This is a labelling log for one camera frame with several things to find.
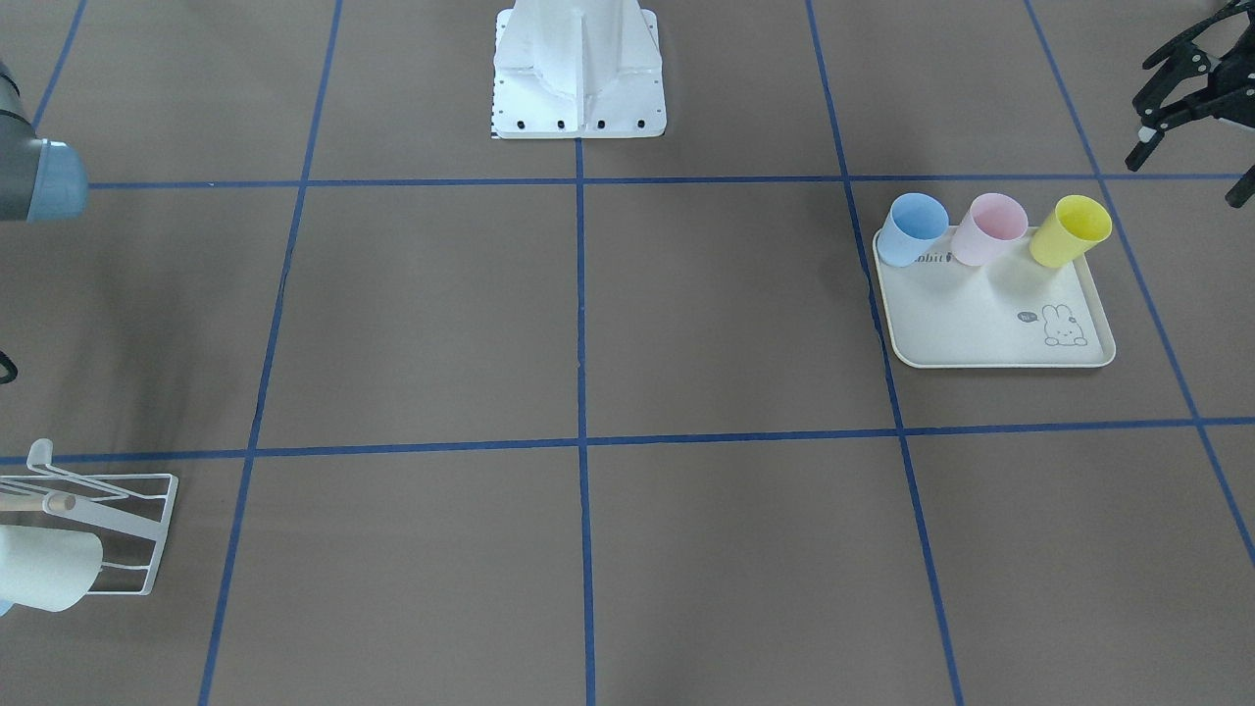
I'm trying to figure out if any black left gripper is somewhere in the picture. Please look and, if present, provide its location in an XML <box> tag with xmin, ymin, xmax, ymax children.
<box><xmin>1124</xmin><ymin>1</ymin><xmax>1255</xmax><ymax>207</ymax></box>

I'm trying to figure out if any yellow plastic cup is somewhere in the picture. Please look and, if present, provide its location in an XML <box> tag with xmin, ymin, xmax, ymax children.
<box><xmin>1029</xmin><ymin>196</ymin><xmax>1114</xmax><ymax>270</ymax></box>

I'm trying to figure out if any pink plastic cup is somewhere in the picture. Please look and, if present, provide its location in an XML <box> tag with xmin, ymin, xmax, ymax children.
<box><xmin>950</xmin><ymin>192</ymin><xmax>1029</xmax><ymax>267</ymax></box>

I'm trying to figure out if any pale cream plastic cup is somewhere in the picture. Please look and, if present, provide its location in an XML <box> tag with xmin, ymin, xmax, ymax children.
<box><xmin>1</xmin><ymin>525</ymin><xmax>104</xmax><ymax>612</ymax></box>

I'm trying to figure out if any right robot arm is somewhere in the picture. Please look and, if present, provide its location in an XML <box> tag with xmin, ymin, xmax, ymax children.
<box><xmin>1</xmin><ymin>66</ymin><xmax>88</xmax><ymax>223</ymax></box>

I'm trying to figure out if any medium blue plastic cup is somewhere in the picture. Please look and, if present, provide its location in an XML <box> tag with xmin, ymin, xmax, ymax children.
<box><xmin>876</xmin><ymin>192</ymin><xmax>950</xmax><ymax>268</ymax></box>

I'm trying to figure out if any cream serving tray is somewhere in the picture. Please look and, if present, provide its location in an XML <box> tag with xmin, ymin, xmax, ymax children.
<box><xmin>873</xmin><ymin>234</ymin><xmax>1117</xmax><ymax>370</ymax></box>

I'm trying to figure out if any brown table mat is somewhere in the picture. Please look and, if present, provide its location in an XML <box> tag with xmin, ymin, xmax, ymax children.
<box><xmin>3</xmin><ymin>1</ymin><xmax>1252</xmax><ymax>705</ymax></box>

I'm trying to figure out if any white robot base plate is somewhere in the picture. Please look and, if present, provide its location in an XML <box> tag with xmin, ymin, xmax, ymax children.
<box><xmin>489</xmin><ymin>1</ymin><xmax>668</xmax><ymax>140</ymax></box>

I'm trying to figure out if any white wire cup rack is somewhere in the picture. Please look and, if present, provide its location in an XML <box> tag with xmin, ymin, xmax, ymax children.
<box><xmin>3</xmin><ymin>438</ymin><xmax>179</xmax><ymax>603</ymax></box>

